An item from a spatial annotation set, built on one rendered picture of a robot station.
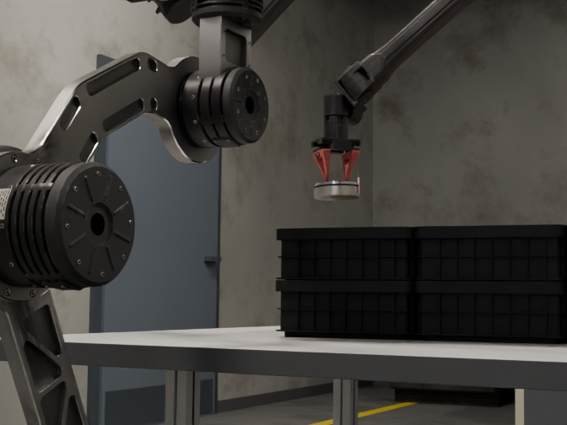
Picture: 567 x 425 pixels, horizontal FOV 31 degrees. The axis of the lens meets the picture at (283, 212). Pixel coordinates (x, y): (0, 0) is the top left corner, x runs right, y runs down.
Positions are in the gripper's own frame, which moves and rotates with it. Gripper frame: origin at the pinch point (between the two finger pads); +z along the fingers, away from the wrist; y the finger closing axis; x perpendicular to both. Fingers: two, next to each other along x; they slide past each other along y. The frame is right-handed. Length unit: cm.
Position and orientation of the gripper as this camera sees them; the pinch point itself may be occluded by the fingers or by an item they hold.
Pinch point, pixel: (336, 180)
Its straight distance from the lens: 232.3
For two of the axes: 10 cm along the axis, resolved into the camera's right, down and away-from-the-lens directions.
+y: -9.5, -0.3, -3.1
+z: 0.0, 9.9, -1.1
